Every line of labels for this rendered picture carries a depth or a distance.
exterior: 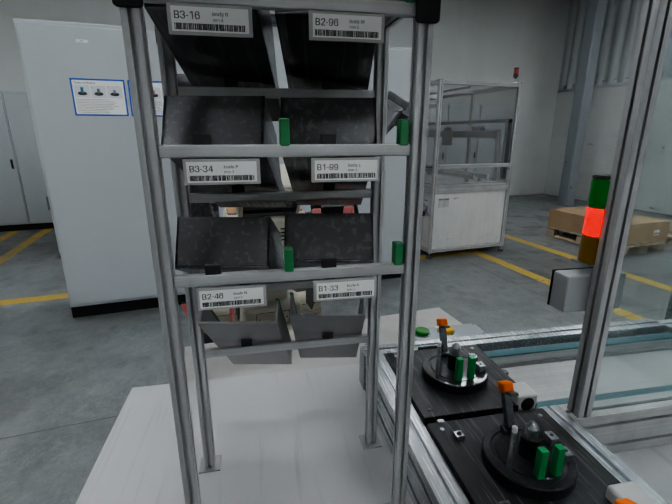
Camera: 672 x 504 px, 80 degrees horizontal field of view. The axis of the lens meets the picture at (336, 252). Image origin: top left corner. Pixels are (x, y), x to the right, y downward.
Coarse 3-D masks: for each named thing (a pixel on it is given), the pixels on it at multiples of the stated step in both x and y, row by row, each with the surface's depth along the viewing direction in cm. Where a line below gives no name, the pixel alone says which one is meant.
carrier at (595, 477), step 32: (480, 416) 76; (544, 416) 76; (448, 448) 69; (480, 448) 69; (512, 448) 59; (544, 448) 59; (576, 448) 69; (480, 480) 62; (512, 480) 60; (544, 480) 60; (576, 480) 61; (608, 480) 62
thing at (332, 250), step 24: (288, 216) 59; (312, 216) 59; (336, 216) 59; (360, 216) 60; (288, 240) 59; (312, 240) 59; (336, 240) 59; (360, 240) 59; (312, 264) 60; (336, 264) 60
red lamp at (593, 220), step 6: (588, 210) 71; (594, 210) 70; (600, 210) 69; (588, 216) 71; (594, 216) 70; (600, 216) 69; (588, 222) 71; (594, 222) 70; (600, 222) 70; (588, 228) 71; (594, 228) 70; (600, 228) 70; (588, 234) 71; (594, 234) 71
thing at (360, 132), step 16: (288, 112) 55; (304, 112) 55; (320, 112) 55; (336, 112) 55; (352, 112) 55; (368, 112) 55; (304, 128) 54; (320, 128) 54; (336, 128) 54; (352, 128) 54; (368, 128) 54; (288, 160) 58; (304, 160) 58; (288, 176) 65; (304, 176) 65
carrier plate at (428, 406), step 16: (416, 352) 99; (432, 352) 99; (464, 352) 99; (480, 352) 99; (416, 368) 92; (496, 368) 92; (416, 384) 86; (496, 384) 86; (416, 400) 81; (432, 400) 81; (448, 400) 81; (464, 400) 81; (480, 400) 81; (496, 400) 81; (432, 416) 76; (448, 416) 77; (464, 416) 78
